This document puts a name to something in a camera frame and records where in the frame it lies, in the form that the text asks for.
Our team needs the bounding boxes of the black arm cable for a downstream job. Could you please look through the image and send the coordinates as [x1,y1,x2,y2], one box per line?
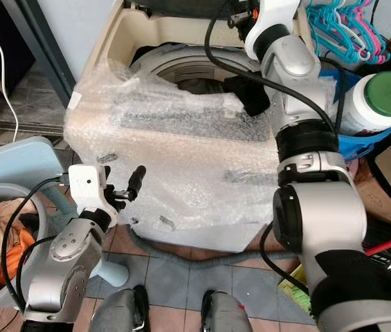
[0,176,78,308]
[259,221,310,277]
[203,0,345,136]

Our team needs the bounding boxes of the black cloth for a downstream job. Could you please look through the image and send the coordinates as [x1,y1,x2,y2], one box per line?
[225,74,271,117]

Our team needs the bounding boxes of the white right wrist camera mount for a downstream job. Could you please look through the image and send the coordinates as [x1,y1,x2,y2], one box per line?
[244,0,301,62]

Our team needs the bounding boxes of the white bottle green cap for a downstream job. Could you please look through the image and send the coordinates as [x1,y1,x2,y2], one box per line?
[336,69,391,136]

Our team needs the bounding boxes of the grey corrugated drain hose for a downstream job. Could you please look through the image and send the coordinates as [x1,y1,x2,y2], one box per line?
[126,228,300,267]

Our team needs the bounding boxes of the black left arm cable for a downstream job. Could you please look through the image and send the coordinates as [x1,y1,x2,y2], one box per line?
[0,176,78,308]

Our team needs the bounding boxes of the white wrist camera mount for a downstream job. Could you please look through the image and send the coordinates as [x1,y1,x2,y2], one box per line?
[244,0,301,62]
[68,164,118,228]

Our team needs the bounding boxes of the dark washing machine lid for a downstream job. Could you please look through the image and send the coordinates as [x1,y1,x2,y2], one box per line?
[131,0,244,20]

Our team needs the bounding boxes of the grey right robot leg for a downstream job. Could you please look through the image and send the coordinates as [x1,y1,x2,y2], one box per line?
[201,290,258,332]

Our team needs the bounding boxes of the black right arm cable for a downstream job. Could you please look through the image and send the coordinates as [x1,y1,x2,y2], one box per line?
[259,221,310,277]
[203,0,345,136]

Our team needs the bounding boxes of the clear bubble wrap sheet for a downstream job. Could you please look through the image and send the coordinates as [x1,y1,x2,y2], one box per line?
[64,59,293,236]

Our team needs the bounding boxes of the grey robot leg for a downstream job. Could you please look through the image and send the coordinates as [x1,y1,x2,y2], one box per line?
[201,290,258,332]
[88,286,151,332]

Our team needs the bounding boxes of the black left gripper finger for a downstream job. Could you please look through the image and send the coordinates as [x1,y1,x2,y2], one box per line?
[127,165,147,203]

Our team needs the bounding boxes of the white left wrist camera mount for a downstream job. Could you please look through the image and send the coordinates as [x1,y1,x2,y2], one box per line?
[68,164,118,228]

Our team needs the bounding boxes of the dark grey door frame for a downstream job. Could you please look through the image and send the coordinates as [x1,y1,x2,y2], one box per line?
[8,0,78,125]

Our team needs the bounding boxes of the pink plastic clothes hangers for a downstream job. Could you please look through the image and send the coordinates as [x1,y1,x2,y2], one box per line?
[327,0,391,66]

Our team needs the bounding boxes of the white power cable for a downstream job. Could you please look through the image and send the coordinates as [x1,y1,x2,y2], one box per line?
[0,0,20,142]

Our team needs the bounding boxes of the white top-load washing machine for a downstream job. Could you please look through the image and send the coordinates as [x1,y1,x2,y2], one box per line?
[64,0,341,253]

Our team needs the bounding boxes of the orange cloth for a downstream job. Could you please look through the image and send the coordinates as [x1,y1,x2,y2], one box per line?
[8,228,37,288]

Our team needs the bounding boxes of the light blue plastic stool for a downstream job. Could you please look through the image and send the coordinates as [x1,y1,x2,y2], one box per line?
[0,136,132,290]

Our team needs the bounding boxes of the cyan plastic clothes hangers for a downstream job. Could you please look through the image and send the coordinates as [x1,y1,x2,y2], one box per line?
[306,0,390,66]

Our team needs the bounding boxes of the grey left robot leg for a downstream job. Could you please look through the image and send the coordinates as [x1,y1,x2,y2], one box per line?
[88,286,151,332]

